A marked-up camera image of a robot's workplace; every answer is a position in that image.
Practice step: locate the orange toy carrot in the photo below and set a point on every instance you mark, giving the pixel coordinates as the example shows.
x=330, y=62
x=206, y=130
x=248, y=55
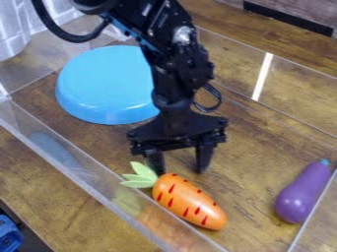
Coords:
x=178, y=196

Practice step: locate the blue object at corner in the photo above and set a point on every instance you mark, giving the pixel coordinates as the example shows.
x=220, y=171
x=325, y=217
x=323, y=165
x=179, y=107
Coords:
x=10, y=236

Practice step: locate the blue upturned bowl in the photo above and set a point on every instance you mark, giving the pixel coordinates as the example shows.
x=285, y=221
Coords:
x=104, y=86

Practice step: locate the clear acrylic tray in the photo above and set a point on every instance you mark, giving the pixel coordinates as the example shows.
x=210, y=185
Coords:
x=61, y=164

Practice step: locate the purple toy eggplant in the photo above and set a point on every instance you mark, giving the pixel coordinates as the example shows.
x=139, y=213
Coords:
x=297, y=198

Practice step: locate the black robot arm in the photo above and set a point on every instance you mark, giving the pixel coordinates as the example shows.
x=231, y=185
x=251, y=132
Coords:
x=160, y=26

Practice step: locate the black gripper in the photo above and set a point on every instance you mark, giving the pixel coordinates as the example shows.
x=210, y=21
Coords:
x=176, y=128

